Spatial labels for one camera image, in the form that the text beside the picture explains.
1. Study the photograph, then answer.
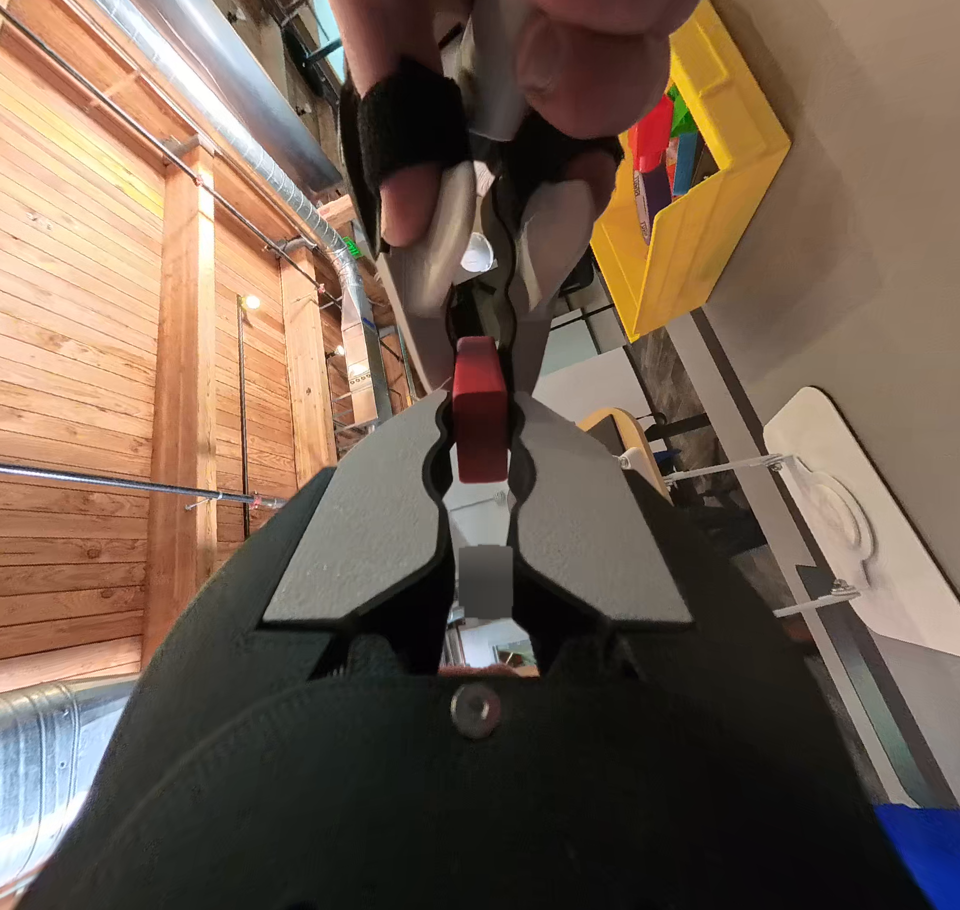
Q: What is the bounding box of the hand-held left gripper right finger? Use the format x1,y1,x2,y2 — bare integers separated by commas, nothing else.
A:
507,390,694,629

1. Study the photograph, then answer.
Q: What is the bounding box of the wooden post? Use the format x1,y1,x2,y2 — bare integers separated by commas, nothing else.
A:
143,138,222,664

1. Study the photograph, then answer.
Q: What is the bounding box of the purple tape roll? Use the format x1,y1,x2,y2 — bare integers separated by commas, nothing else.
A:
630,168,676,244

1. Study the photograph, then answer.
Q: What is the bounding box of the red plastic ring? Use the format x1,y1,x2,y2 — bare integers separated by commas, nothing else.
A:
627,93,676,173

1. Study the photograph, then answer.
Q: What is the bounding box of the person's right hand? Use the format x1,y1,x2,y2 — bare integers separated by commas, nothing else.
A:
315,0,721,248

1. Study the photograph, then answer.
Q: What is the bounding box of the red toy block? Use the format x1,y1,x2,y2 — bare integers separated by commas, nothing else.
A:
450,336,511,487

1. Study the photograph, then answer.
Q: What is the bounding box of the yellow plastic bin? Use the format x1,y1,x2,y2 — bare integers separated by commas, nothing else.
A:
590,0,792,341

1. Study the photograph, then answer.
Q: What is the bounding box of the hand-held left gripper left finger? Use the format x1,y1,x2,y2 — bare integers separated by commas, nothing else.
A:
263,390,456,626

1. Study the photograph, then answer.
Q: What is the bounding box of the blue plastic bin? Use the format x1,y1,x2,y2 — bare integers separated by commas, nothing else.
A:
870,805,960,910

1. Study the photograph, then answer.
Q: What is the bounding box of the silver ventilation duct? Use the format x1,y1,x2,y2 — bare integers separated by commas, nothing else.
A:
45,0,394,424

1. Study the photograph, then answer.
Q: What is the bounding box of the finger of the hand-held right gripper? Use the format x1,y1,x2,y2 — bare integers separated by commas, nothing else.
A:
503,175,601,389
375,165,484,389

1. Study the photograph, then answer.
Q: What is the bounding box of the blue toy block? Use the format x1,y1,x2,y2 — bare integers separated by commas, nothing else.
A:
672,130,706,194

